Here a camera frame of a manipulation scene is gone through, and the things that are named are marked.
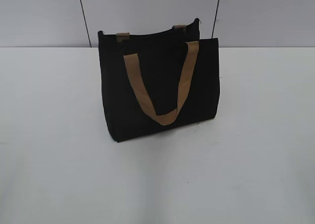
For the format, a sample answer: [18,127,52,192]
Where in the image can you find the black tote bag tan handles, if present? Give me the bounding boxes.
[97,19,220,142]

